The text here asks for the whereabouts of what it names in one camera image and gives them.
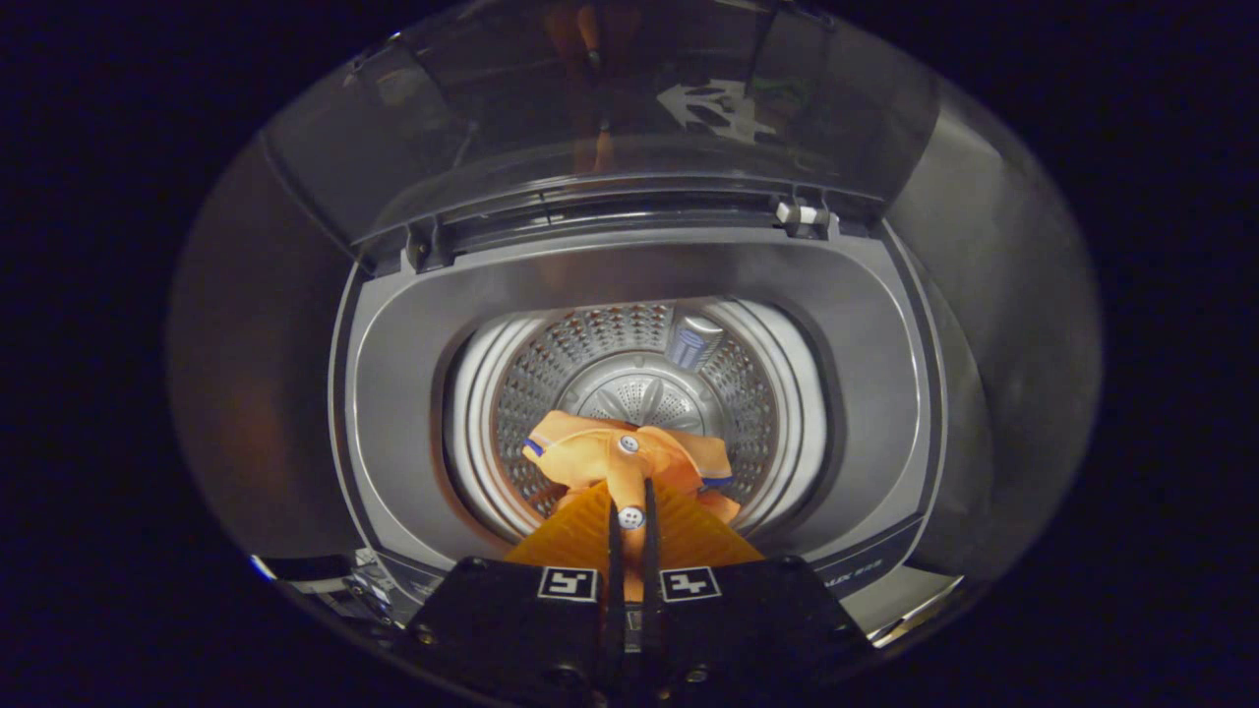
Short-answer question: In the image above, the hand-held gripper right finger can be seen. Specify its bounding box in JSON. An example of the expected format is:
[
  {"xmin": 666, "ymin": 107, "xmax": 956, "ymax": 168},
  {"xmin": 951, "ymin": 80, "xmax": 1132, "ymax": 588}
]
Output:
[{"xmin": 639, "ymin": 478, "xmax": 871, "ymax": 704}]

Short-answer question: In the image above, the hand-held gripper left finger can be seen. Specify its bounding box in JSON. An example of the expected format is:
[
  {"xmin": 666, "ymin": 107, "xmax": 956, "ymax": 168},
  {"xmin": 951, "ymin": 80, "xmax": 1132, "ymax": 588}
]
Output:
[{"xmin": 408, "ymin": 480, "xmax": 630, "ymax": 704}]

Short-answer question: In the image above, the orange polo shirt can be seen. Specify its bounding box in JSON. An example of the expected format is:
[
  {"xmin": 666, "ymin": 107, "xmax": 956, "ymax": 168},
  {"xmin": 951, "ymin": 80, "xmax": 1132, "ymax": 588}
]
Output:
[{"xmin": 521, "ymin": 410, "xmax": 744, "ymax": 601}]

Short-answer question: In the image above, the grey washing machine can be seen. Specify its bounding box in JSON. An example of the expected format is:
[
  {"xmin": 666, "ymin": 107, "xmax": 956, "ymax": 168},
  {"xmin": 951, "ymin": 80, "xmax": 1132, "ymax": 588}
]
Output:
[{"xmin": 330, "ymin": 211, "xmax": 970, "ymax": 630}]

